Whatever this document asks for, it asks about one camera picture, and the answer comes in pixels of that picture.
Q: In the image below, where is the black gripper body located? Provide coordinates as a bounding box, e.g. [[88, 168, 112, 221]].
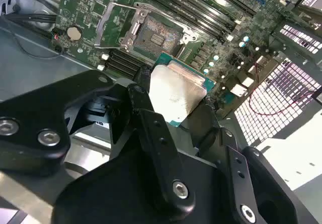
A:
[[51, 91, 234, 224]]

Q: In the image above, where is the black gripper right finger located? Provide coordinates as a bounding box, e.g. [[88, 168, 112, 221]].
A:
[[196, 105, 319, 224]]

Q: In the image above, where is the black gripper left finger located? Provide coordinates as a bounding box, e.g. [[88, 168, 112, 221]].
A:
[[0, 64, 196, 216]]

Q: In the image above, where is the silver CPU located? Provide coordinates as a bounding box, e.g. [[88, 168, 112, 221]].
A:
[[147, 52, 217, 128]]

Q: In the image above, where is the metal socket cover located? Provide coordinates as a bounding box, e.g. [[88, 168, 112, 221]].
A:
[[94, 2, 141, 50]]

